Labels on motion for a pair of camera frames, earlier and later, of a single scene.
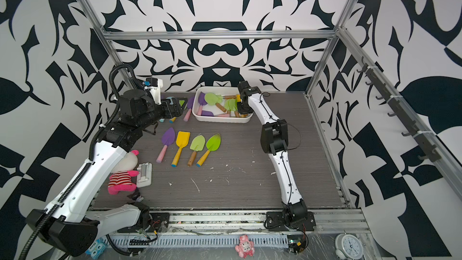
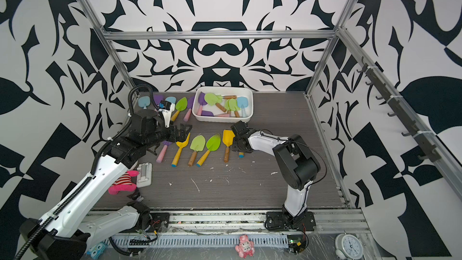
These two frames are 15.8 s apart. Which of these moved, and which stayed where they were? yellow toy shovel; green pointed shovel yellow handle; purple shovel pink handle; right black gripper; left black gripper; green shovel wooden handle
Moved: right black gripper; left black gripper
Stayed: green shovel wooden handle; purple shovel pink handle; green pointed shovel yellow handle; yellow toy shovel
